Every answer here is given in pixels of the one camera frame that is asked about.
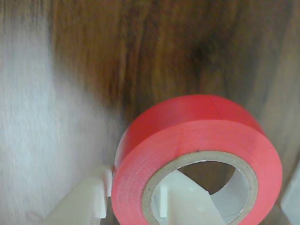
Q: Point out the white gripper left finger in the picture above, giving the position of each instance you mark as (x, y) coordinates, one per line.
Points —
(82, 201)

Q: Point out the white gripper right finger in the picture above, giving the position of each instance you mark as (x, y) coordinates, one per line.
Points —
(185, 201)

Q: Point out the red tape roll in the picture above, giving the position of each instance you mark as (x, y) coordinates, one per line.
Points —
(187, 131)

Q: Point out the clear plastic storage box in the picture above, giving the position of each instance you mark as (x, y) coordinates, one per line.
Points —
(293, 197)

